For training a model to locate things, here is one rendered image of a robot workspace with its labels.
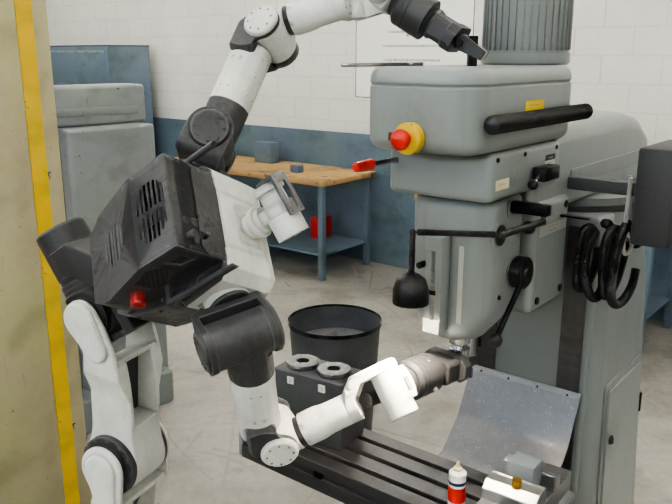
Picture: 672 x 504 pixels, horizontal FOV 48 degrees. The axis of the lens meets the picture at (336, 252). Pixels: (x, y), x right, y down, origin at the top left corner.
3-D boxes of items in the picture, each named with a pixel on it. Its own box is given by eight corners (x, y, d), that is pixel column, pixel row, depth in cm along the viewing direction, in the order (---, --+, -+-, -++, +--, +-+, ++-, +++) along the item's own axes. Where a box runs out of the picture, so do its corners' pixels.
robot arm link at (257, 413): (244, 475, 153) (231, 398, 140) (238, 427, 164) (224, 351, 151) (300, 464, 155) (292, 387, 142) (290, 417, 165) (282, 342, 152)
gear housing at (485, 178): (490, 205, 146) (493, 154, 143) (387, 191, 161) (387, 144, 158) (560, 183, 171) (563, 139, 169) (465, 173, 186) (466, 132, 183)
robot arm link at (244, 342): (225, 399, 140) (215, 345, 132) (208, 370, 147) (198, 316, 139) (282, 376, 144) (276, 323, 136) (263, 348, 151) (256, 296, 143)
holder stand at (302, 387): (340, 451, 198) (341, 381, 193) (273, 430, 210) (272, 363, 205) (364, 432, 208) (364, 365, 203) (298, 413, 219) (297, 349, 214)
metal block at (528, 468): (531, 493, 165) (533, 469, 163) (506, 484, 168) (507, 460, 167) (540, 483, 169) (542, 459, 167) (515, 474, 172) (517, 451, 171)
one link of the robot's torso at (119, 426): (81, 495, 173) (48, 300, 163) (130, 459, 188) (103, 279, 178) (134, 505, 167) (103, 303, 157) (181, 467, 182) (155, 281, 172)
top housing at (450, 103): (472, 159, 136) (476, 68, 132) (356, 148, 152) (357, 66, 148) (573, 137, 171) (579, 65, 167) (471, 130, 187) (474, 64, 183)
